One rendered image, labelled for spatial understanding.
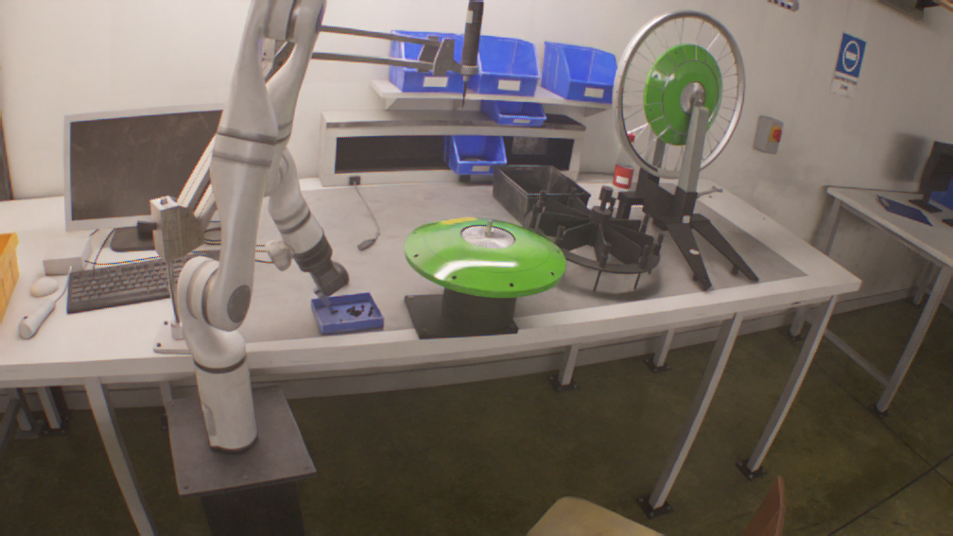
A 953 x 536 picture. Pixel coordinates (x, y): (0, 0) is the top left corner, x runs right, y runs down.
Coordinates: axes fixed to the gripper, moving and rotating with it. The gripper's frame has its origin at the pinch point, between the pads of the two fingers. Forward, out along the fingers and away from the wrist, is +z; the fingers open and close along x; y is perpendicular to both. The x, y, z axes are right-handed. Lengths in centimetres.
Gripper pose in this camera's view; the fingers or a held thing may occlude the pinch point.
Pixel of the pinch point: (333, 312)
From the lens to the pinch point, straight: 126.3
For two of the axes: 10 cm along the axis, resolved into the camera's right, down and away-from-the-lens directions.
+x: -5.8, -4.3, 6.9
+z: 2.6, 7.0, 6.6
